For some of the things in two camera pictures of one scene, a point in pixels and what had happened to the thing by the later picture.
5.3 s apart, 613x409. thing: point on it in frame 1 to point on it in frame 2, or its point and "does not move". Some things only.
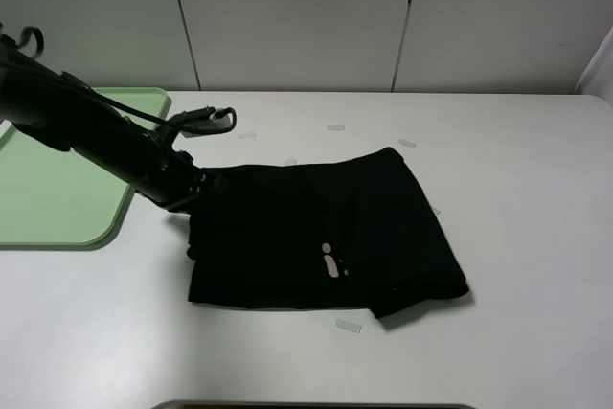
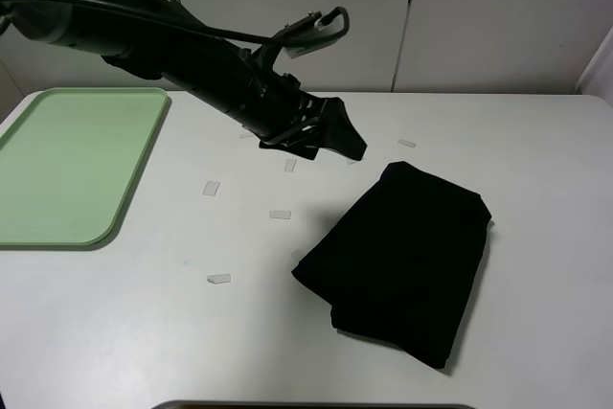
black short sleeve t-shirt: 354,231 to 400,265
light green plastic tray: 52,196 does not move
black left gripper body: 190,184 to 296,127
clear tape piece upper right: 406,143 does not move
